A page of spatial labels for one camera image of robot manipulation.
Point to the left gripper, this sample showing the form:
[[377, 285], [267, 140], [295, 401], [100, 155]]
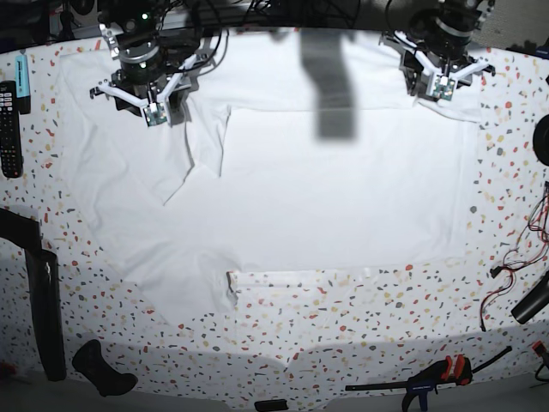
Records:
[[422, 60]]

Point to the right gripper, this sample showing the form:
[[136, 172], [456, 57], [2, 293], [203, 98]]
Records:
[[169, 89]]

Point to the white T-shirt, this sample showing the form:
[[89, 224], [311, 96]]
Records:
[[303, 152]]

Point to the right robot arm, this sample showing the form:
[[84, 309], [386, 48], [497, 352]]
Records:
[[158, 47]]

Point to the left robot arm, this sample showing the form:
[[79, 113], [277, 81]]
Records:
[[453, 22]]

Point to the black round object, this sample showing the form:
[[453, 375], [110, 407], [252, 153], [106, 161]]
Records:
[[541, 141]]

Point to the turquoise highlighter marker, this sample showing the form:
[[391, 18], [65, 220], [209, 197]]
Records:
[[22, 84]]

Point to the black TV remote control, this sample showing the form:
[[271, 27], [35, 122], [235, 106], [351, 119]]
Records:
[[11, 155]]

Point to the black cylinder tube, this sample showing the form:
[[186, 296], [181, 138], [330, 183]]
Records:
[[532, 303]]

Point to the terrazzo pattern table cloth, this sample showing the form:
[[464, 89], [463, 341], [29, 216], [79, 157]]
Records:
[[304, 335]]

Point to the small red black connector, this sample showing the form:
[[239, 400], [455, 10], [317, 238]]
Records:
[[539, 348]]

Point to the black orange bar clamp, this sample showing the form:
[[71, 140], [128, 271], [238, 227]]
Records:
[[458, 372]]

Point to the small black rectangular device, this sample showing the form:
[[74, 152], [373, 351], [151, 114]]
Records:
[[271, 405]]

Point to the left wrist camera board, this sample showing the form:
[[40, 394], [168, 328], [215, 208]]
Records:
[[442, 88]]

